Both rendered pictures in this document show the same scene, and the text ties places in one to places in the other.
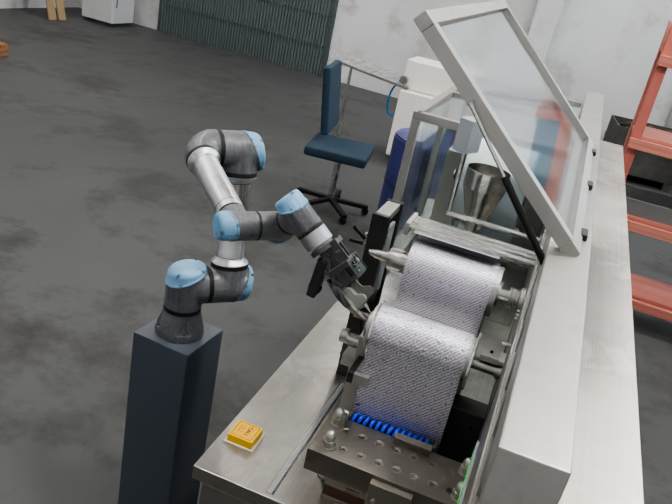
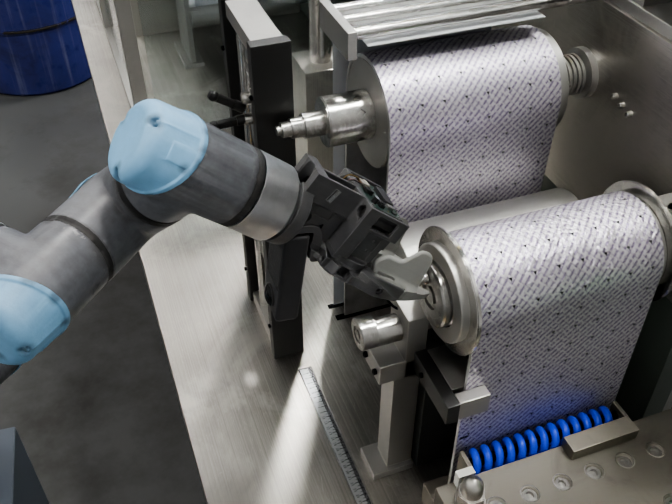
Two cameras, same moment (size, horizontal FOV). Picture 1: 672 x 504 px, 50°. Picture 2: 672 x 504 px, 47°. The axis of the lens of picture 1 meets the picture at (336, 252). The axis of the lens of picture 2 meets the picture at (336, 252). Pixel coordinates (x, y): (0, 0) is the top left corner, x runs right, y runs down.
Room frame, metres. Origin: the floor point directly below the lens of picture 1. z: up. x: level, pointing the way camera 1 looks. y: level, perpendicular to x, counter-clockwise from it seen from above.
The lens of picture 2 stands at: (1.18, 0.32, 1.84)
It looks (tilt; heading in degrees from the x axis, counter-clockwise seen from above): 41 degrees down; 325
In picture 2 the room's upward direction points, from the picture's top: straight up
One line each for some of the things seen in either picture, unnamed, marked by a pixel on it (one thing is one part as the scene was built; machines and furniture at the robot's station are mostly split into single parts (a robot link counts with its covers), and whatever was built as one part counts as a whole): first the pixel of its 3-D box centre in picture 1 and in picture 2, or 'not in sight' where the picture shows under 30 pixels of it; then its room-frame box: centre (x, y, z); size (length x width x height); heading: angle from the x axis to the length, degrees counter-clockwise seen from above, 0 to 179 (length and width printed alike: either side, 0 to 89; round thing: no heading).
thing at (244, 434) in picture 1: (245, 434); not in sight; (1.53, 0.13, 0.91); 0.07 x 0.07 x 0.02; 75
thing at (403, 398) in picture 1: (402, 400); (548, 380); (1.53, -0.24, 1.11); 0.23 x 0.01 x 0.18; 75
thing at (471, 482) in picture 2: (339, 415); (472, 490); (1.50, -0.09, 1.05); 0.04 x 0.04 x 0.04
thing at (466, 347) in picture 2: (376, 327); (447, 290); (1.62, -0.14, 1.25); 0.15 x 0.01 x 0.15; 165
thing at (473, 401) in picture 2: (360, 379); (471, 402); (1.55, -0.13, 1.13); 0.04 x 0.02 x 0.03; 75
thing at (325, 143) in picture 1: (339, 142); not in sight; (5.74, 0.16, 0.58); 0.67 x 0.64 x 1.15; 64
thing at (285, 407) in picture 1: (433, 310); (261, 138); (2.52, -0.42, 0.88); 2.52 x 0.66 x 0.04; 165
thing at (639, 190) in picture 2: (471, 361); (635, 241); (1.55, -0.38, 1.25); 0.15 x 0.01 x 0.15; 165
